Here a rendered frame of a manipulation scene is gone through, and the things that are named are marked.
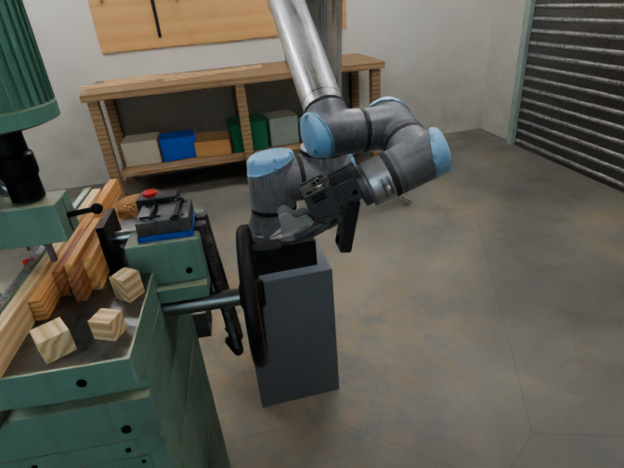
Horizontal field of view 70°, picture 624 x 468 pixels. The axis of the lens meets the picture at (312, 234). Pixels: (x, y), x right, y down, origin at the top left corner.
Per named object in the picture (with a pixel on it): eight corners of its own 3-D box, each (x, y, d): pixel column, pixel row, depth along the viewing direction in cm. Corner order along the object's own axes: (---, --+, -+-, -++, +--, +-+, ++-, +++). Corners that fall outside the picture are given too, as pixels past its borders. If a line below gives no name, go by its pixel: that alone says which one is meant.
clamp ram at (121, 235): (149, 264, 86) (136, 223, 82) (109, 270, 85) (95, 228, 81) (155, 242, 94) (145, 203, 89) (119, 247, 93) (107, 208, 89)
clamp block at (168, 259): (207, 279, 86) (198, 239, 82) (136, 290, 85) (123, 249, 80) (210, 242, 99) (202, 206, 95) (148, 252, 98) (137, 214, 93)
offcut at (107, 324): (127, 327, 70) (122, 309, 68) (115, 342, 67) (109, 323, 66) (107, 325, 71) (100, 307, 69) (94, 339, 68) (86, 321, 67)
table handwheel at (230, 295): (266, 293, 111) (279, 395, 89) (185, 305, 109) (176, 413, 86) (251, 195, 94) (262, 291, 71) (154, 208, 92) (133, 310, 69)
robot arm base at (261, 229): (247, 224, 158) (244, 197, 154) (300, 218, 161) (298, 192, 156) (249, 247, 141) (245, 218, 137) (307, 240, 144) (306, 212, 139)
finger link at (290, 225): (259, 220, 86) (302, 200, 85) (273, 244, 89) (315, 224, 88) (260, 227, 83) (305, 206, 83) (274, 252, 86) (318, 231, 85)
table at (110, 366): (203, 378, 68) (196, 348, 65) (-9, 415, 64) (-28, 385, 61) (215, 212, 121) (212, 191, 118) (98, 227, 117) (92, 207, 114)
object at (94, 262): (102, 289, 80) (91, 257, 77) (92, 290, 80) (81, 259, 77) (124, 238, 98) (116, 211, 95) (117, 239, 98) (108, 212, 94)
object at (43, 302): (48, 319, 74) (39, 300, 72) (35, 321, 73) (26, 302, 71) (121, 191, 122) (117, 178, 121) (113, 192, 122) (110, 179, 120)
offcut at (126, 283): (131, 287, 80) (123, 266, 78) (145, 292, 79) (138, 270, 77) (115, 298, 77) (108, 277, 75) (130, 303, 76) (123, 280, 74)
